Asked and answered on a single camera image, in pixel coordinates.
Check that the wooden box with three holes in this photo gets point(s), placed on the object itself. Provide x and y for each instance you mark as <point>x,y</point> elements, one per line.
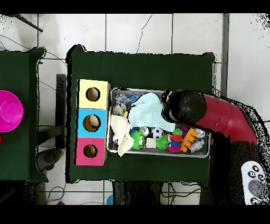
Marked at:
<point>101,131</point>

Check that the orange toy brick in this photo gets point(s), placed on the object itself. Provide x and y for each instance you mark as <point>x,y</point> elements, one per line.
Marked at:
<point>187,139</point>

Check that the cream yellow cloth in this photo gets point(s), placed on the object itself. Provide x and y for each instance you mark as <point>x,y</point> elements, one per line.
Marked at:
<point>122,131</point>

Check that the mint green cloth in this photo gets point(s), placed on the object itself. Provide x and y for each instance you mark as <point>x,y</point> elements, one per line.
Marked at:
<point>145,114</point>

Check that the green spiky ball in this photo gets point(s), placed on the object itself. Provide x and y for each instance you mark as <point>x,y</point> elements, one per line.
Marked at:
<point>136,140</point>

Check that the brown plush toy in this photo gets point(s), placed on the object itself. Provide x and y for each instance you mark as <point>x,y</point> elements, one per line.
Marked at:
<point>91,150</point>

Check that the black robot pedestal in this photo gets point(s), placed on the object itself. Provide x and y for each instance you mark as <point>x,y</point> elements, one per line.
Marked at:
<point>137,194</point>

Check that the silver drink can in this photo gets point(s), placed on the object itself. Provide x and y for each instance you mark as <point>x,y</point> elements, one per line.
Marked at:
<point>144,131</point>

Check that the magenta plastic bowl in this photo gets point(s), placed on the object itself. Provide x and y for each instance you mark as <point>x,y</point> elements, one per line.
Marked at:
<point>10,112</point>

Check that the shallow mesh bin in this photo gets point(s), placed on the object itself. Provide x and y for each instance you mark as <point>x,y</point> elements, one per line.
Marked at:
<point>158,153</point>

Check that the dark green table cloth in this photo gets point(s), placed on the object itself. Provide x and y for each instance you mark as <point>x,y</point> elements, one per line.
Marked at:
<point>16,74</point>
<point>143,71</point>

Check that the small soccer ball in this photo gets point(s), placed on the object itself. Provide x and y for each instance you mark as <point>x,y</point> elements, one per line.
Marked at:
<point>157,133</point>

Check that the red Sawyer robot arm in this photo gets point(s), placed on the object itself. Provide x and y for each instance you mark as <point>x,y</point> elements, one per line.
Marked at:
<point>221,116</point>

